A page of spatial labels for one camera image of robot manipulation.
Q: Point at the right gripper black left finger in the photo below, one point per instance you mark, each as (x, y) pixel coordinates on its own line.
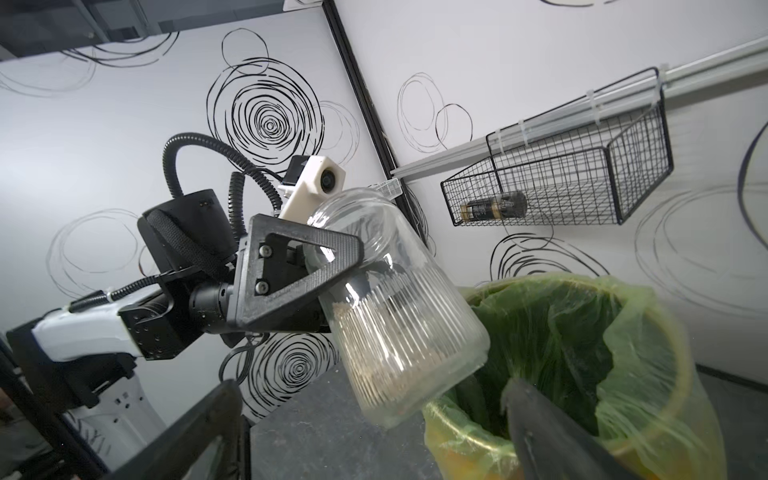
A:
(202, 444)

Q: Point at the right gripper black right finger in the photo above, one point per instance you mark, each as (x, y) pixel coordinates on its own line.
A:
(551, 445)

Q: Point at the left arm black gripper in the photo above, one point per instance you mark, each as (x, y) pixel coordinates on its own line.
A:
(281, 273)

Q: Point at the beige lidded oatmeal jar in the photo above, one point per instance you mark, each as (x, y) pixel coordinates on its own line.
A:
(405, 333)

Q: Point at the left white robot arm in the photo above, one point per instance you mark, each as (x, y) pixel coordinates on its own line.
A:
(79, 362)

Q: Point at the orange trash bin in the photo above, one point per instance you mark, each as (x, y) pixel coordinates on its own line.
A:
(456, 456)

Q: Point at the green plastic bin liner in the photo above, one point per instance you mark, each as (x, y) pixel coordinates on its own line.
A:
(600, 348)

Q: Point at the dark item in basket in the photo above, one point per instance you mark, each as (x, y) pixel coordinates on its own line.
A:
(499, 207)

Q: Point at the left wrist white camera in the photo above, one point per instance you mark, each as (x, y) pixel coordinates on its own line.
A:
(307, 183)

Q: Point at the black wire wall basket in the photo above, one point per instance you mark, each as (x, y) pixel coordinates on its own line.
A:
(591, 161)

